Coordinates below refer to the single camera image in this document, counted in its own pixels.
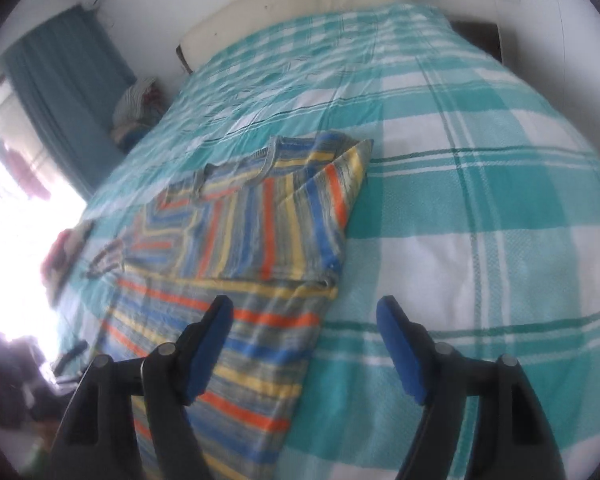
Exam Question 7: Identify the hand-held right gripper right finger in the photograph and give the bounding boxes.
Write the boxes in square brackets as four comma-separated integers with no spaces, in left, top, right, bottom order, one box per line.
[376,295,566,480]

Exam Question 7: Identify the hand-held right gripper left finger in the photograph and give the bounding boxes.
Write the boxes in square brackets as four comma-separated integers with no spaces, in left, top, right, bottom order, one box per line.
[50,295,235,480]

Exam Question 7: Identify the striped knit shirt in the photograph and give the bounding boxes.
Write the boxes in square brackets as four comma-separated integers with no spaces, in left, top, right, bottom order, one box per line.
[82,130,375,480]

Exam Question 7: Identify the pile of clothes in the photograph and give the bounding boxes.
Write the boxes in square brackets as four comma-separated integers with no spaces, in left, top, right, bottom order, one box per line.
[111,77,168,153]

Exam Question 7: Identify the teal plaid blanket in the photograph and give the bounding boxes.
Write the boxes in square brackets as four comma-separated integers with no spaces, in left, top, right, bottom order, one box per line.
[55,2,600,480]

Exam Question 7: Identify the red and cream folded cloth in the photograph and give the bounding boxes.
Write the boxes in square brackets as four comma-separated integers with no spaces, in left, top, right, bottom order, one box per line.
[55,219,97,301]

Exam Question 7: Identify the red hanging garment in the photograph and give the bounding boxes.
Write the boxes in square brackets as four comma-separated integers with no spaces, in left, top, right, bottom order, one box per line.
[7,144,52,202]

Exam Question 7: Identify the teal curtain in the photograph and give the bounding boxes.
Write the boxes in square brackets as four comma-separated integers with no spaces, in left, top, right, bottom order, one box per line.
[2,6,138,201]

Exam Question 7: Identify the dark wooden nightstand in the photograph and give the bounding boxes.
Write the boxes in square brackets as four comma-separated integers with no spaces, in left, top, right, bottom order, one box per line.
[450,19,503,63]

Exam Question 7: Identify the cream padded headboard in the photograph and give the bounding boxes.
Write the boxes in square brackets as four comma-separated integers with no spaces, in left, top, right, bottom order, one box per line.
[176,0,411,73]

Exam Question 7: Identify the white wardrobe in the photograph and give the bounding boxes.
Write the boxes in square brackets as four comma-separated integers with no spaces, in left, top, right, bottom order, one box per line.
[480,0,600,151]

